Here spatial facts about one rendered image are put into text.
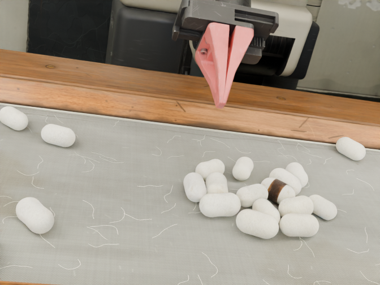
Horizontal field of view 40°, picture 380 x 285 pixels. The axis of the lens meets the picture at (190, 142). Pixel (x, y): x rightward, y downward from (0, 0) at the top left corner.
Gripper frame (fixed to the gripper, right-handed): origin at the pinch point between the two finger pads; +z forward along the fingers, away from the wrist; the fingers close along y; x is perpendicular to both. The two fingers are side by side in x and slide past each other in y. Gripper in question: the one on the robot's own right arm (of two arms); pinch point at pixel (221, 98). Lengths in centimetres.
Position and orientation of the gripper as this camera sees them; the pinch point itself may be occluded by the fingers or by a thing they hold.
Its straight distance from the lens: 52.2
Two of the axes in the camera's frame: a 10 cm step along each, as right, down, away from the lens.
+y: 9.8, 1.3, 1.8
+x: -2.1, 3.5, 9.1
